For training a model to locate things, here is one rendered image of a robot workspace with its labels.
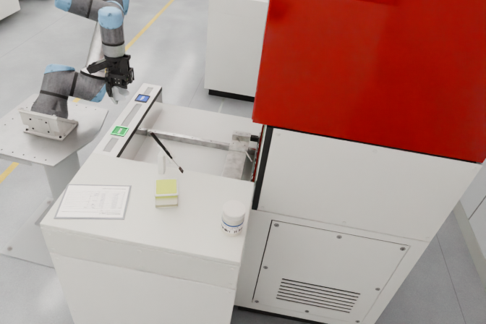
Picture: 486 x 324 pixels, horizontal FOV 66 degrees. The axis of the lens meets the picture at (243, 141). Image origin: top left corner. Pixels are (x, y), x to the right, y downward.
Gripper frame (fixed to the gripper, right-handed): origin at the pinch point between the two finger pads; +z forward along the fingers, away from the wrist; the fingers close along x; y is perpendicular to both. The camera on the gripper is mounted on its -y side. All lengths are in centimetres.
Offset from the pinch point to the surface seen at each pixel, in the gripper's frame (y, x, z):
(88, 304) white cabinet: 5, -50, 59
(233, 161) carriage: 48, 3, 23
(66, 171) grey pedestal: -31, 5, 50
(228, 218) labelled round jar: 52, -41, 6
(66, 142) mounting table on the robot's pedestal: -26.1, 3.3, 28.7
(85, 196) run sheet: 4.4, -36.6, 13.8
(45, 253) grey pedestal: -50, -4, 109
